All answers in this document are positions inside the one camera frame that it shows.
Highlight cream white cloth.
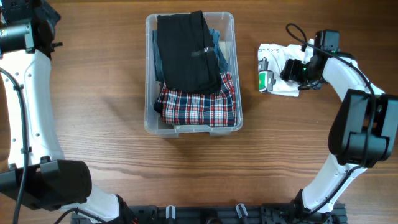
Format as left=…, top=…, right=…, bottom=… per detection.
left=172, top=40, right=233, bottom=129

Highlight red navy plaid shirt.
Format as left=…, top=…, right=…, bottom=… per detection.
left=154, top=72, right=236, bottom=128

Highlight black garment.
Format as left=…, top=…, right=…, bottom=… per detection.
left=157, top=11, right=221, bottom=95

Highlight blue denim jeans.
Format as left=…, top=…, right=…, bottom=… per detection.
left=152, top=28, right=228, bottom=83

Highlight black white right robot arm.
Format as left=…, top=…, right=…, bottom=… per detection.
left=280, top=29, right=397, bottom=222

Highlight white pixel print t-shirt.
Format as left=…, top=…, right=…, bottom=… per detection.
left=257, top=44, right=313, bottom=97

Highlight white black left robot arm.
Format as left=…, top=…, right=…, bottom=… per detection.
left=1, top=0, right=134, bottom=223

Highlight clear plastic storage bin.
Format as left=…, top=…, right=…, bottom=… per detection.
left=144, top=12, right=243, bottom=138

